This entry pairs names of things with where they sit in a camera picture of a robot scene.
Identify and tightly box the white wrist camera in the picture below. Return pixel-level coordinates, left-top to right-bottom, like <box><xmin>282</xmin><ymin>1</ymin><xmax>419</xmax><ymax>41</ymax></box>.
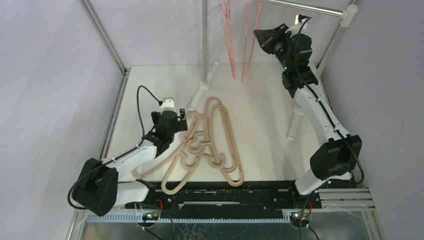
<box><xmin>160</xmin><ymin>97</ymin><xmax>176</xmax><ymax>112</ymax></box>
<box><xmin>285</xmin><ymin>14</ymin><xmax>311</xmax><ymax>35</ymax></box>

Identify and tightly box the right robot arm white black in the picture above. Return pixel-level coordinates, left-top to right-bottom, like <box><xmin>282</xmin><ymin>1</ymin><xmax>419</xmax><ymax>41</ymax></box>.
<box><xmin>253</xmin><ymin>24</ymin><xmax>362</xmax><ymax>208</ymax></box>

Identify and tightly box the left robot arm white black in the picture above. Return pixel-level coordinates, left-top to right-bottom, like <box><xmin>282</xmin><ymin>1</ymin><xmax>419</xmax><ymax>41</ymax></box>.
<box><xmin>67</xmin><ymin>108</ymin><xmax>188</xmax><ymax>217</ymax></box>

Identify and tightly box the pink wire hanger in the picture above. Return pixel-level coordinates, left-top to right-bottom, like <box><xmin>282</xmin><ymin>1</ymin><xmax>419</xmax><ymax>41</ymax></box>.
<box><xmin>219</xmin><ymin>0</ymin><xmax>237</xmax><ymax>80</ymax></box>
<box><xmin>241</xmin><ymin>0</ymin><xmax>252</xmax><ymax>83</ymax></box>
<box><xmin>246</xmin><ymin>0</ymin><xmax>265</xmax><ymax>72</ymax></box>

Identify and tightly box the silver clothes rack frame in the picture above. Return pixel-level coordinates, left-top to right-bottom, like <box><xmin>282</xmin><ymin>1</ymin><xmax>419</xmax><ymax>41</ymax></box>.
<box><xmin>183</xmin><ymin>0</ymin><xmax>361</xmax><ymax>142</ymax></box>

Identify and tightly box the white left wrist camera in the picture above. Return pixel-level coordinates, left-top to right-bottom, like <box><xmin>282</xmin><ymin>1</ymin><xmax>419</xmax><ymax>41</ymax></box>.
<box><xmin>160</xmin><ymin>97</ymin><xmax>176</xmax><ymax>112</ymax></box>

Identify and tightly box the black right camera cable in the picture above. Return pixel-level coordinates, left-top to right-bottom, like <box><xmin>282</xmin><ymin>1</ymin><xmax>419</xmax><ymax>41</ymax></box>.
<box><xmin>293</xmin><ymin>13</ymin><xmax>365</xmax><ymax>185</ymax></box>

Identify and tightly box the controller board with wires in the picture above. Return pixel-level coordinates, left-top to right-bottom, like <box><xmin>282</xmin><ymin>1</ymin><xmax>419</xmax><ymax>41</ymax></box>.
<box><xmin>133</xmin><ymin>197</ymin><xmax>176</xmax><ymax>240</ymax></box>
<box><xmin>289</xmin><ymin>199</ymin><xmax>320</xmax><ymax>240</ymax></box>

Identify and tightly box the left controller board with wires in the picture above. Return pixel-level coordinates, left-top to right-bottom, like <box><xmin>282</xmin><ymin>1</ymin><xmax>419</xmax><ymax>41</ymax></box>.
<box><xmin>133</xmin><ymin>197</ymin><xmax>176</xmax><ymax>240</ymax></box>

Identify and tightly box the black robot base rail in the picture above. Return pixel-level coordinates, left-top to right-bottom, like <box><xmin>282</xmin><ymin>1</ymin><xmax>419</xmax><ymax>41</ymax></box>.
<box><xmin>124</xmin><ymin>179</ymin><xmax>359</xmax><ymax>220</ymax></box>

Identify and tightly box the right controller board with wires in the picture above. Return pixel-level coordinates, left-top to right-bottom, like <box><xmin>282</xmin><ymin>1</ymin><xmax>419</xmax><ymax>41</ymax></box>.
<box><xmin>289</xmin><ymin>199</ymin><xmax>320</xmax><ymax>240</ymax></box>

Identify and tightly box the black left camera cable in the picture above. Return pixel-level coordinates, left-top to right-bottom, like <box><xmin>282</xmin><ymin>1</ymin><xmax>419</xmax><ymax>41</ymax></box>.
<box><xmin>67</xmin><ymin>85</ymin><xmax>164</xmax><ymax>211</ymax></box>

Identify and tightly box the beige plastic hanger leftmost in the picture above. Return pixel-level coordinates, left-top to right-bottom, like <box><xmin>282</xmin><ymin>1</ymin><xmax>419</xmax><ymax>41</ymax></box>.
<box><xmin>130</xmin><ymin>111</ymin><xmax>203</xmax><ymax>179</ymax></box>

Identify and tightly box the black camera cable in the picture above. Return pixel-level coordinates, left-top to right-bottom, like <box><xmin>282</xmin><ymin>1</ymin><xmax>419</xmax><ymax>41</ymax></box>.
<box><xmin>67</xmin><ymin>85</ymin><xmax>164</xmax><ymax>211</ymax></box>
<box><xmin>293</xmin><ymin>13</ymin><xmax>365</xmax><ymax>185</ymax></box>

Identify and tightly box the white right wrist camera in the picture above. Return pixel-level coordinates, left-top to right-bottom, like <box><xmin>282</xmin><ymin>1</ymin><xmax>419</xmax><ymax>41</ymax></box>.
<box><xmin>285</xmin><ymin>14</ymin><xmax>311</xmax><ymax>35</ymax></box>

